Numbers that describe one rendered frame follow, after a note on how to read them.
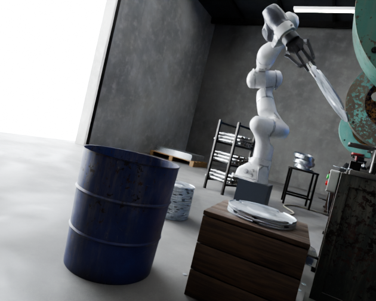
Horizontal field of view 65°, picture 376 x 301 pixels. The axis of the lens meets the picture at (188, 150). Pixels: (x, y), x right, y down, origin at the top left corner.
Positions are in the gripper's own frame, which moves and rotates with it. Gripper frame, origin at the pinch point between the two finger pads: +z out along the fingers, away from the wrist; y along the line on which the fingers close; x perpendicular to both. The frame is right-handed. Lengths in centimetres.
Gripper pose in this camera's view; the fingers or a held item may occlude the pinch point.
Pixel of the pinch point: (312, 69)
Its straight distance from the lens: 151.2
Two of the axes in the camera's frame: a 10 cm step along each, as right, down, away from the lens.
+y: 7.9, -5.2, -3.2
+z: 4.5, 8.5, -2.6
